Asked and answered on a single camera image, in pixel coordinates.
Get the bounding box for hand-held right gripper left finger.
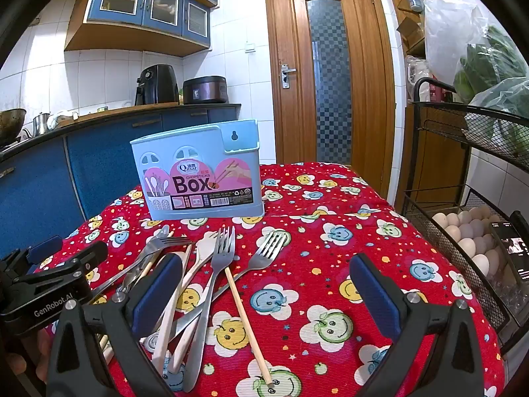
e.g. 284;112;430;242
47;252;184;397

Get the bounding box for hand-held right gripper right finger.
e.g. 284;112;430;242
349;252;484;397

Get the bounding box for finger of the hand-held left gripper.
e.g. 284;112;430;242
12;241;109;294
25;236;63;264

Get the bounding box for white chopstick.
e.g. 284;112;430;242
151;244;194;377

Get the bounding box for metal spoon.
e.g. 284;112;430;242
120;225;171;294

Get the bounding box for light blue utensil box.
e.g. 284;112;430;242
130;119;265;221

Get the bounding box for person's left hand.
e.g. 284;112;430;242
6;325;56;387

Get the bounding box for red printed tablecloth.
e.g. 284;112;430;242
33;161;507;397

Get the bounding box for blue kitchen counter cabinets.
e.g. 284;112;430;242
0;103;242;257

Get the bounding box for pile of eggs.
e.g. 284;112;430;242
432;207;503;278

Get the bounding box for metal kettle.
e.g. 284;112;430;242
32;111;52;137

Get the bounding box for metal wok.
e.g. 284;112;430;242
0;108;27;145

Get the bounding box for white cloth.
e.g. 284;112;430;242
47;111;79;130

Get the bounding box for black smartphone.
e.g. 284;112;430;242
490;220;529;286

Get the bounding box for black air fryer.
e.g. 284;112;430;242
135;65;180;106

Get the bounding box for black metal rack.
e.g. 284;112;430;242
403;78;529;356

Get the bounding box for wooden door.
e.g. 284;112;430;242
264;0;397;174

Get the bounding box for dark rice cooker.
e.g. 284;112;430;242
183;76;229;105

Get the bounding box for red label bottle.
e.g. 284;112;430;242
430;82;455;102

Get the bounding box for clear plastic container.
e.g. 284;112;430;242
406;56;432;102

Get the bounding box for bag of green vegetables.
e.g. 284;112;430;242
452;29;529;158

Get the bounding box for cardboard box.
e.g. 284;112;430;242
396;17;426;52

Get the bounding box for white plastic bag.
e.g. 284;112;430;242
424;0;497;87

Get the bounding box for metal door handle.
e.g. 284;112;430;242
280;64;297;89

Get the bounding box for blue wall cabinet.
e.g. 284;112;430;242
64;0;220;56

